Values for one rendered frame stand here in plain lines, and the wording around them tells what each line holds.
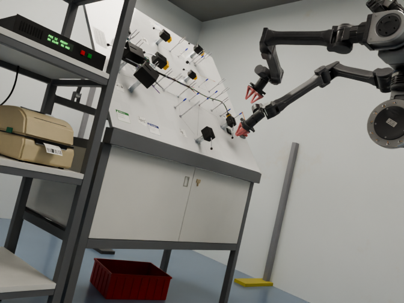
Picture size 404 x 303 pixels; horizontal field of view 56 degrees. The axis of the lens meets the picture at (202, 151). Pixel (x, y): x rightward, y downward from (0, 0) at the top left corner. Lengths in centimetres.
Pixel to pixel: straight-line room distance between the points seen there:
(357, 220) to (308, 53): 157
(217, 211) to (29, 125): 119
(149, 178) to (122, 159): 19
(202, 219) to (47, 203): 81
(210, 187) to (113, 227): 64
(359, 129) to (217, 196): 148
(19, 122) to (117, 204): 53
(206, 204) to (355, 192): 141
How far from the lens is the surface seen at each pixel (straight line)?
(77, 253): 168
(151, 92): 198
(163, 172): 186
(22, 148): 146
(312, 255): 331
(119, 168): 169
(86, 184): 155
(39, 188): 199
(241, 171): 229
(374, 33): 164
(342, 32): 174
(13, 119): 155
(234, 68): 431
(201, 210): 213
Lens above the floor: 74
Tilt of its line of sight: 4 degrees up
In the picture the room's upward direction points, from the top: 13 degrees clockwise
